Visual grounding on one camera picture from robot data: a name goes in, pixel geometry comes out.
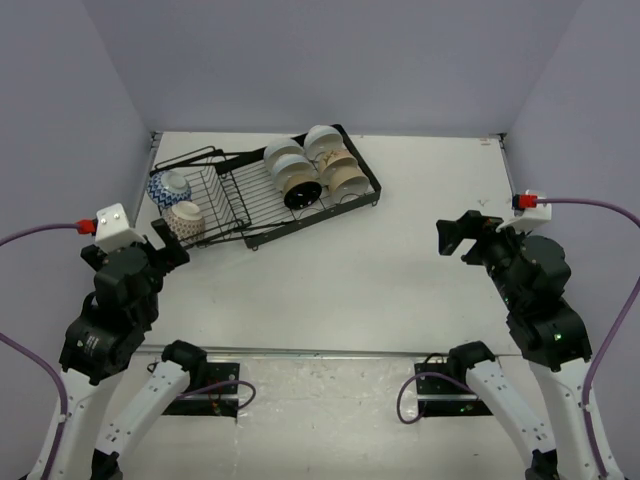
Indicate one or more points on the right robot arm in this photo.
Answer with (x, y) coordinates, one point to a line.
(530, 273)

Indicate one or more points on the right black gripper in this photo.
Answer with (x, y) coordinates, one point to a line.
(470, 224)

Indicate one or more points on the brown lattice patterned bowl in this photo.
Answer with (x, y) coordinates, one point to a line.
(186, 220)

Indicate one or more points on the tan bowl white inside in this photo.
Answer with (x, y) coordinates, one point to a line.
(347, 181)

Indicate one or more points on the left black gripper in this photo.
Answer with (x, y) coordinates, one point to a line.
(172, 252)

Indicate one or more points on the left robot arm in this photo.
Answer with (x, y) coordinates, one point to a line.
(98, 348)

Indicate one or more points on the black wire dish rack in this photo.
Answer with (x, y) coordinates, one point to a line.
(237, 196)

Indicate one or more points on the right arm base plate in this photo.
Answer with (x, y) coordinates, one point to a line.
(439, 398)

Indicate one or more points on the white bowl back left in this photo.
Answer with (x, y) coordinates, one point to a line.
(275, 149)

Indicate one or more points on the white bowl middle left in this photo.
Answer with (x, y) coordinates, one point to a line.
(288, 165)

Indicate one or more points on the tan bowl with branch motif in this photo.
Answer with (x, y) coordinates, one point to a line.
(330, 161)

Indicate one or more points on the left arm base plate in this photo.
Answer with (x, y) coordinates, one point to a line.
(219, 402)

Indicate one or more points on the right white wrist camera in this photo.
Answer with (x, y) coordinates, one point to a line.
(530, 212)

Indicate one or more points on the white bowl back right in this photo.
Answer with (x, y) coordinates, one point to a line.
(320, 139)

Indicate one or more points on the black glazed tan bowl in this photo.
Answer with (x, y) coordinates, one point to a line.
(301, 191)

